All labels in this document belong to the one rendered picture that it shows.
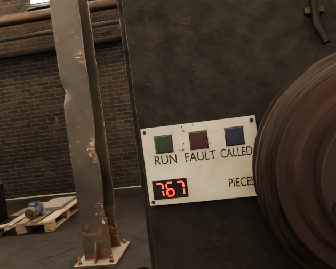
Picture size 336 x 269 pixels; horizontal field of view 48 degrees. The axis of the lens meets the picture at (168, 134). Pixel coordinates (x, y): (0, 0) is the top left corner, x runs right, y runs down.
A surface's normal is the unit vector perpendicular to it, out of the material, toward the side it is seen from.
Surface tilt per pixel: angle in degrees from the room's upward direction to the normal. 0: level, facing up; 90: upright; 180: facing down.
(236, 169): 90
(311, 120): 54
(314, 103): 90
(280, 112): 90
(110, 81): 90
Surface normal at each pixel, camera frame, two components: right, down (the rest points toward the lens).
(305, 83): -0.12, 0.07
